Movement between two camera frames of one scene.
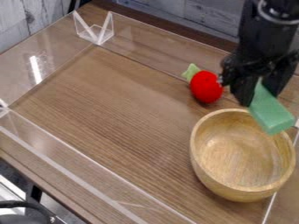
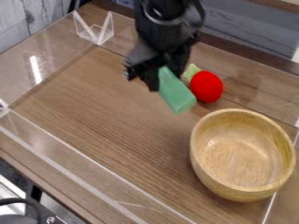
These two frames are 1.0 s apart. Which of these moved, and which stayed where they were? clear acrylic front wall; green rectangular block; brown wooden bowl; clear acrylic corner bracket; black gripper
Moved: green rectangular block; black gripper
Stayed: clear acrylic front wall; clear acrylic corner bracket; brown wooden bowl
